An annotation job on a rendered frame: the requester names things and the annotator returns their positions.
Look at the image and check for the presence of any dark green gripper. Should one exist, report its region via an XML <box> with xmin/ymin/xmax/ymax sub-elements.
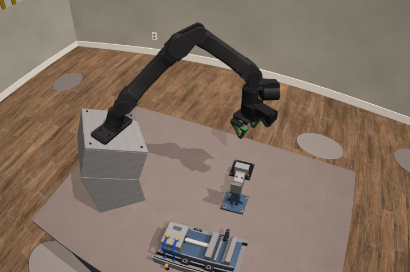
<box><xmin>230</xmin><ymin>101</ymin><xmax>260</xmax><ymax>139</ymax></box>

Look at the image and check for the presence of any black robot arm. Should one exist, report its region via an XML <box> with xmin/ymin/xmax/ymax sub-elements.
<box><xmin>91</xmin><ymin>23</ymin><xmax>280</xmax><ymax>145</ymax></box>

